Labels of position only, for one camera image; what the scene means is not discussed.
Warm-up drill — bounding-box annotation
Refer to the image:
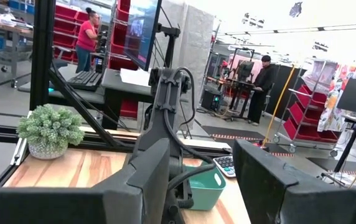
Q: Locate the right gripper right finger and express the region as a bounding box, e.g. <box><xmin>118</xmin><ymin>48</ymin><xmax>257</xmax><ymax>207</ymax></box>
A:
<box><xmin>232</xmin><ymin>139</ymin><xmax>356</xmax><ymax>224</ymax></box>

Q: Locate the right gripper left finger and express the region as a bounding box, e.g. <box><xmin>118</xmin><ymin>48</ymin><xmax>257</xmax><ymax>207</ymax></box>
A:
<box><xmin>0</xmin><ymin>138</ymin><xmax>171</xmax><ymax>224</ymax></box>

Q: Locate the grey calculator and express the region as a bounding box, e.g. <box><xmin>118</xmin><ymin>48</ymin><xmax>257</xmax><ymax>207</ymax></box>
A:
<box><xmin>212</xmin><ymin>155</ymin><xmax>237</xmax><ymax>179</ymax></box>

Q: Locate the green plastic bin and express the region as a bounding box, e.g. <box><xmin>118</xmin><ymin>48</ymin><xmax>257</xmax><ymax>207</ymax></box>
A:
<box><xmin>182</xmin><ymin>164</ymin><xmax>227</xmax><ymax>212</ymax></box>

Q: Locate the black striped floor mat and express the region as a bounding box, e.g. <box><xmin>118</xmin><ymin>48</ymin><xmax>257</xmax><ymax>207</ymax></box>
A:
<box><xmin>201</xmin><ymin>125</ymin><xmax>268</xmax><ymax>142</ymax></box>

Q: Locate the wheeled cart with red bins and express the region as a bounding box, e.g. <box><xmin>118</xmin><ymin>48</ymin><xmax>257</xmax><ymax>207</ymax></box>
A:
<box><xmin>273</xmin><ymin>58</ymin><xmax>342</xmax><ymax>157</ymax></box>

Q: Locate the colourful floral cloth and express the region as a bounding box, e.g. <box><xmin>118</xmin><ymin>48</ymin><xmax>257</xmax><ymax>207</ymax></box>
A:
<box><xmin>302</xmin><ymin>60</ymin><xmax>356</xmax><ymax>133</ymax></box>

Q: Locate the person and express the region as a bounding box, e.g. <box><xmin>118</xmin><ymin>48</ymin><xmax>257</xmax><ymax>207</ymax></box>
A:
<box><xmin>75</xmin><ymin>7</ymin><xmax>100</xmax><ymax>74</ymax></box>
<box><xmin>246</xmin><ymin>55</ymin><xmax>277</xmax><ymax>127</ymax></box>

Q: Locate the black computer tower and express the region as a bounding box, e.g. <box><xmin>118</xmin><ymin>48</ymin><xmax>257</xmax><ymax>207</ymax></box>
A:
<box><xmin>201</xmin><ymin>88</ymin><xmax>222</xmax><ymax>113</ymax></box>

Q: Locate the green plant in speckled pot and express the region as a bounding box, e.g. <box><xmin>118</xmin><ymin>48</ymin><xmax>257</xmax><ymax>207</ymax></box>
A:
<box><xmin>16</xmin><ymin>104</ymin><xmax>85</xmax><ymax>161</ymax></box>

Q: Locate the dark grey desk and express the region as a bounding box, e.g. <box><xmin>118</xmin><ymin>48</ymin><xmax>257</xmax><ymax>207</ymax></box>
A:
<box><xmin>17</xmin><ymin>63</ymin><xmax>154</xmax><ymax>131</ymax></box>

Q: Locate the white paper sheet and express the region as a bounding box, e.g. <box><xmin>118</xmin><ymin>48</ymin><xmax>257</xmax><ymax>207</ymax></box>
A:
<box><xmin>119</xmin><ymin>68</ymin><xmax>152</xmax><ymax>88</ymax></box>

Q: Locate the small black monitor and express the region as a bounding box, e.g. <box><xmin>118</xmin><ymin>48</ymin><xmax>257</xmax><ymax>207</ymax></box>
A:
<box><xmin>237</xmin><ymin>60</ymin><xmax>255</xmax><ymax>82</ymax></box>

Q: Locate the black keyboard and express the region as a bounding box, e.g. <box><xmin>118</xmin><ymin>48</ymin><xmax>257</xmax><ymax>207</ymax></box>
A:
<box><xmin>67</xmin><ymin>70</ymin><xmax>104</xmax><ymax>92</ymax></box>

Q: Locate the red storage bin shelf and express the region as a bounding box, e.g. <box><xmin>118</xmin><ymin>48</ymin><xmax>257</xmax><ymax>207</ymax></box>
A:
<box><xmin>108</xmin><ymin>0</ymin><xmax>140</xmax><ymax>71</ymax></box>
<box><xmin>52</xmin><ymin>3</ymin><xmax>89</xmax><ymax>63</ymax></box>

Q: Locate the large black monitor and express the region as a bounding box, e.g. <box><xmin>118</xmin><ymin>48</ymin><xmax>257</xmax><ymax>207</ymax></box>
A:
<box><xmin>123</xmin><ymin>0</ymin><xmax>163</xmax><ymax>72</ymax></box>

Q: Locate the grey metal workbench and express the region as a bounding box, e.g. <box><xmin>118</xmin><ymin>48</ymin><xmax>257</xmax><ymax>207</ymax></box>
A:
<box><xmin>0</xmin><ymin>18</ymin><xmax>35</xmax><ymax>88</ymax></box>

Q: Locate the yellow hanging cable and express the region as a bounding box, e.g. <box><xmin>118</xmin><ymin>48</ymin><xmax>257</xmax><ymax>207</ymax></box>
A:
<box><xmin>261</xmin><ymin>64</ymin><xmax>296</xmax><ymax>147</ymax></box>

